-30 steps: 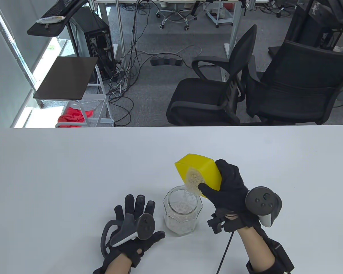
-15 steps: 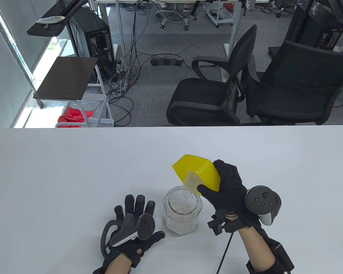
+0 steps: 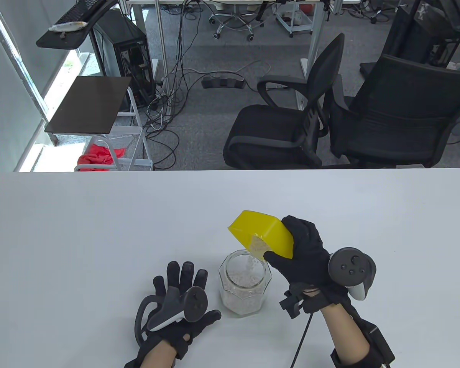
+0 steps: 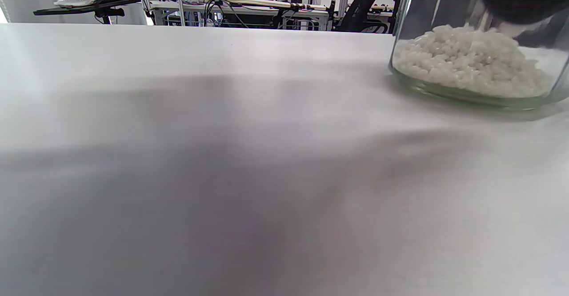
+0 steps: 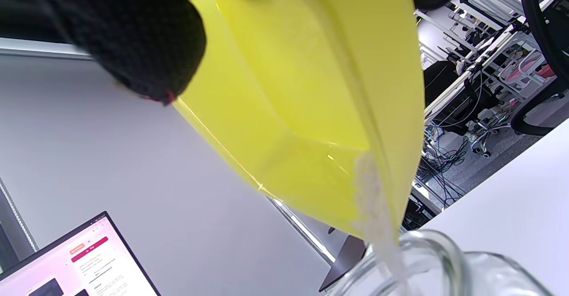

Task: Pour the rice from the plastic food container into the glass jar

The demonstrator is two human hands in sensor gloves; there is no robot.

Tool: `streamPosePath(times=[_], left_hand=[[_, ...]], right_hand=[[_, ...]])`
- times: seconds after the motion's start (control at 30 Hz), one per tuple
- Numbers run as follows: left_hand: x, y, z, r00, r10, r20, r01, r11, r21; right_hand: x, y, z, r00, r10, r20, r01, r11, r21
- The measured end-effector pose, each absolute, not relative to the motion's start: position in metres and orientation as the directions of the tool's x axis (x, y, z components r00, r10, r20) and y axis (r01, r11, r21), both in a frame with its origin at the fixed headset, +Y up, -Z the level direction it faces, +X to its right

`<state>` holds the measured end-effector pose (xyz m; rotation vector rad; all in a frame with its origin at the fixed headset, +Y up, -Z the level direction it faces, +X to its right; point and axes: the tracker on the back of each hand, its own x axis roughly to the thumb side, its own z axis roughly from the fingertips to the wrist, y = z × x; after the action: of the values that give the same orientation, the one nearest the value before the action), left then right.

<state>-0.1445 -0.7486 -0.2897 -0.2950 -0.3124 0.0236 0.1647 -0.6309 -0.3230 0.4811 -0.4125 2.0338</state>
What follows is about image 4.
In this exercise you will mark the white cloth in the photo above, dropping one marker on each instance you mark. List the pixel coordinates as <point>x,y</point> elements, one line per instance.
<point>75,1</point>

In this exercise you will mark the clear glass jar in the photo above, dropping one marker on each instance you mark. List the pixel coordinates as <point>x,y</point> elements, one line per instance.
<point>426,7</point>

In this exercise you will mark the white granules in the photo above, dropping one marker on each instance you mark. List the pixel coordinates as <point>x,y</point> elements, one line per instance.
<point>466,62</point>

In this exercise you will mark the black tray stand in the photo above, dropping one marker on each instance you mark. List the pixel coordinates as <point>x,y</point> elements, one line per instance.
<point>91,6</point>

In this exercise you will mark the long white bar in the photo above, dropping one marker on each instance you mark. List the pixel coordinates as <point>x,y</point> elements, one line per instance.
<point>249,2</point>

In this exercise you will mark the white workbench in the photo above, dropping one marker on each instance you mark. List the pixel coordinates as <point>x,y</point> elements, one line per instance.
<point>249,14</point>

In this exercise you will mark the black office chair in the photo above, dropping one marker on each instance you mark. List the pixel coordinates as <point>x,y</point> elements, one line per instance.
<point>364,7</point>

